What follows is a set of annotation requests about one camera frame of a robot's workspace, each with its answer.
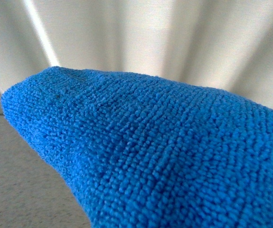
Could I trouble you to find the blue microfiber cloth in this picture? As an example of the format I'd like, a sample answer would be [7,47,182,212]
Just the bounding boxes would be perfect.
[1,66,273,228]

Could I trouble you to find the white pleated curtain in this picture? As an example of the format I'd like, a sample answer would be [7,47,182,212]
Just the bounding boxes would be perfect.
[0,0,273,114]

